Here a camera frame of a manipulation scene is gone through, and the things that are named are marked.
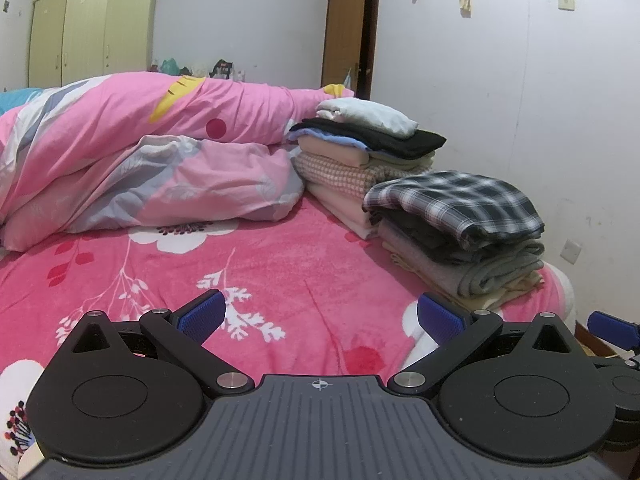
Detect white folded cloth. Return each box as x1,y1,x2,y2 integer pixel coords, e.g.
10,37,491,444
315,97,419,137

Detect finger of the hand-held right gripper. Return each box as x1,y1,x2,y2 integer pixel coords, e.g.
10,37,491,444
586,311,640,352

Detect black folded cloth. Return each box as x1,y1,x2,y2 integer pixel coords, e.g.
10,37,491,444
289,117,448,161

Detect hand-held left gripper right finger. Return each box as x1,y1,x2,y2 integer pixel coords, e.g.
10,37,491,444
386,293,584,397

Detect pale yellow wardrobe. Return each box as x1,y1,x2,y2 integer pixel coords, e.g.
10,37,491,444
27,0,159,89

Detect black white plaid pants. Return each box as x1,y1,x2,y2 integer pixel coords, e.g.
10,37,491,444
362,170,546,252

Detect cream folded cloth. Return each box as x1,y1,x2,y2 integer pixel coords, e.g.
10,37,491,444
389,254,547,312

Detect dark grey folded cloth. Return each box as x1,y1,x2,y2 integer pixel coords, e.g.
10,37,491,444
376,209,546,267

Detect pink floral quilt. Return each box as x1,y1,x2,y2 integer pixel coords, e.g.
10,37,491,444
0,74,357,253

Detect brown wooden door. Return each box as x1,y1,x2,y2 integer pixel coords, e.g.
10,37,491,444
320,0,384,102

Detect light pink folded cloth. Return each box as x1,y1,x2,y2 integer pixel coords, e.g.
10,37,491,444
304,182,387,242

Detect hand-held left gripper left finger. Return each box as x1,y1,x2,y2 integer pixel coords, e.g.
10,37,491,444
59,288,253,397

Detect pink floral bed sheet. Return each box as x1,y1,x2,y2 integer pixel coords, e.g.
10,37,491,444
0,191,577,480

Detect peach folded cloth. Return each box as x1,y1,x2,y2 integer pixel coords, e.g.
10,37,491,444
298,138,372,169

